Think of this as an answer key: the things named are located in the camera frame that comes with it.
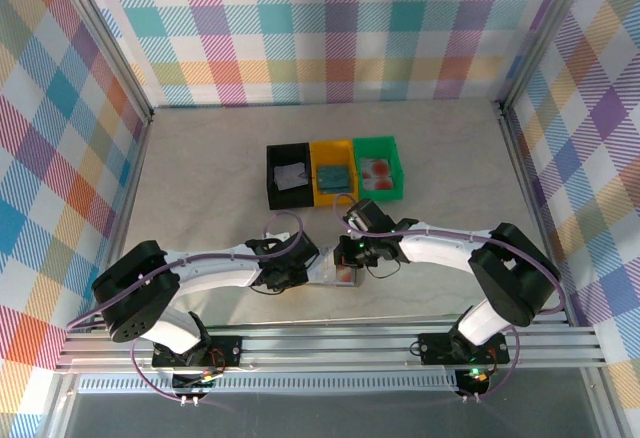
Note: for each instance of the white VIP card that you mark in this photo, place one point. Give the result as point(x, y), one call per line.
point(287, 172)

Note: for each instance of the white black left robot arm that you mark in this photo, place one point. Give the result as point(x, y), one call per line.
point(135, 293)

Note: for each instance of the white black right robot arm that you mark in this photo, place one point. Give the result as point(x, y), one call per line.
point(515, 278)

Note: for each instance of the teal card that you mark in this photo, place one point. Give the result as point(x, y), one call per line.
point(333, 178)

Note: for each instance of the green plastic bin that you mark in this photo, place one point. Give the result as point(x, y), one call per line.
point(380, 195)

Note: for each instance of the yellow plastic bin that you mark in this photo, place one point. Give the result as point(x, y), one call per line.
point(334, 199)

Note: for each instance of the black plastic bin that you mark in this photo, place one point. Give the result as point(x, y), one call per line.
point(290, 200)

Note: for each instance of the small black control board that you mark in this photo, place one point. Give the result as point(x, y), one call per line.
point(475, 379)
point(195, 382)

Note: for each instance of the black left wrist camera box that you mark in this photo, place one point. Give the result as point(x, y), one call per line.
point(302, 250)

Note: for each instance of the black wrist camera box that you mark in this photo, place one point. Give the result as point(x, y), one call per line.
point(372, 215)
point(302, 250)

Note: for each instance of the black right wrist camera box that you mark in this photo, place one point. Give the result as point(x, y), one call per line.
point(372, 215)

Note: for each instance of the white left camera bracket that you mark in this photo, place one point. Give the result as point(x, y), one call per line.
point(277, 234)

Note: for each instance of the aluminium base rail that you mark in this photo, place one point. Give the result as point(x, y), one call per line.
point(325, 348)

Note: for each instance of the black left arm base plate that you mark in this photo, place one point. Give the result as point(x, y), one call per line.
point(225, 350)

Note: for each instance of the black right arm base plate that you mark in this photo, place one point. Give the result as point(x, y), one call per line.
point(435, 350)

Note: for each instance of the aluminium side rail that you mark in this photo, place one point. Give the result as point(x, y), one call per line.
point(525, 183)

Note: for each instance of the aluminium frame post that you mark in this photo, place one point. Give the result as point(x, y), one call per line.
point(102, 38)
point(544, 33)

